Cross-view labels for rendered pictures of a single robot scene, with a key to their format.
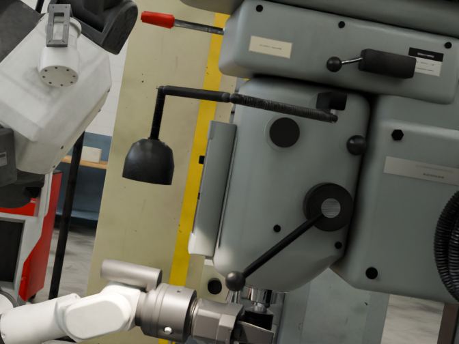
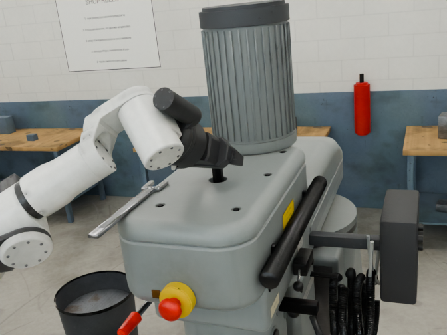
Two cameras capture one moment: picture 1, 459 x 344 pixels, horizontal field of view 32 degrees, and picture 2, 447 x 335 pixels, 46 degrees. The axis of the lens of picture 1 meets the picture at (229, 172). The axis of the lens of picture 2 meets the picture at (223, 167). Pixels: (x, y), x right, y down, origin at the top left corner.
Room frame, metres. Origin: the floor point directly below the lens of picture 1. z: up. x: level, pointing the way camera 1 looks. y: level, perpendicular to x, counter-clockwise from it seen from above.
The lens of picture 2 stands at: (0.75, 0.77, 2.24)
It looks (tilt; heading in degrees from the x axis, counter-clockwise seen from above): 18 degrees down; 299
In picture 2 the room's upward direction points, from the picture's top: 6 degrees counter-clockwise
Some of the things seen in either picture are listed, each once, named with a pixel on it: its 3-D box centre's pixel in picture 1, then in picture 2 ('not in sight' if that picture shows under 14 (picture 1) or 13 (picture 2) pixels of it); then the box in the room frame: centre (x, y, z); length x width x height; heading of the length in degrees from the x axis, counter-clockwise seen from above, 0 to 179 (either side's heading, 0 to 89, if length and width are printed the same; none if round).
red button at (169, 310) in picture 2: not in sight; (171, 308); (1.22, 0.17, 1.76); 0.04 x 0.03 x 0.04; 7
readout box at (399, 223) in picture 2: not in sight; (402, 244); (0.95, -0.42, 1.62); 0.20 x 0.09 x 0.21; 97
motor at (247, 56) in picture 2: not in sight; (249, 76); (1.28, -0.33, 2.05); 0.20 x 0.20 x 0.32
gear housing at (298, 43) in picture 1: (332, 57); (235, 262); (1.25, -0.13, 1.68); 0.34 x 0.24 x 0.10; 97
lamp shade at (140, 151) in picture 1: (150, 159); not in sight; (1.13, 0.12, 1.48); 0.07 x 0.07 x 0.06
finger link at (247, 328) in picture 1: (253, 335); not in sight; (1.22, -0.08, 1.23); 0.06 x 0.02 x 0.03; 82
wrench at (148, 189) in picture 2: not in sight; (130, 206); (1.34, 0.08, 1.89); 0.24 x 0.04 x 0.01; 98
